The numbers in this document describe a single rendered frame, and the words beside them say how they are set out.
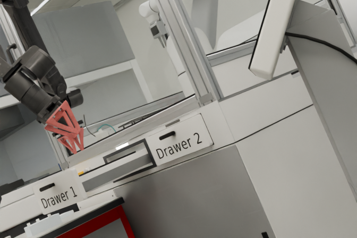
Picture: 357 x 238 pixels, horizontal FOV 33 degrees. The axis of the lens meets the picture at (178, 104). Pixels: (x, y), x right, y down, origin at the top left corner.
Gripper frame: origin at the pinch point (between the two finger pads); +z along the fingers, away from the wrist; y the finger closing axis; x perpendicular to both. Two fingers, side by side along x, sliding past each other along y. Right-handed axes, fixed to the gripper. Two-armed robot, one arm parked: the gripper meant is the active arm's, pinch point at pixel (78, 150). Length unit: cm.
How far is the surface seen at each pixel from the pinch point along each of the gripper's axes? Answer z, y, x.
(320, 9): -5, 4, -106
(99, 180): 12.5, -2.9, -7.4
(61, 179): 6.5, -11.8, -1.1
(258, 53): -2, -22, -104
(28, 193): 9, 22, 85
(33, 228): 19.3, -12.1, 30.8
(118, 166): 11.3, 6.8, -7.5
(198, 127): 10.5, 19.3, -39.1
